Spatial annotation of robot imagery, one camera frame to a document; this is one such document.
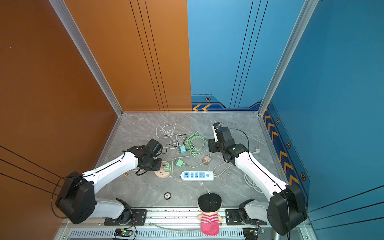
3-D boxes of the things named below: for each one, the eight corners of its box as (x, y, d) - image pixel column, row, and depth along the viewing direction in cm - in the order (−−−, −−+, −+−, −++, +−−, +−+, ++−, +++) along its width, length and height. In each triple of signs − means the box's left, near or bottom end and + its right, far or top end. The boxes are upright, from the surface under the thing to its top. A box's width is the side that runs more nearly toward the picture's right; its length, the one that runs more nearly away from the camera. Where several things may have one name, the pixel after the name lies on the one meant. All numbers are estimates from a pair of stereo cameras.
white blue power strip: (179, 181, 86) (179, 179, 84) (180, 172, 90) (180, 171, 88) (213, 181, 86) (214, 179, 84) (213, 172, 89) (213, 171, 88)
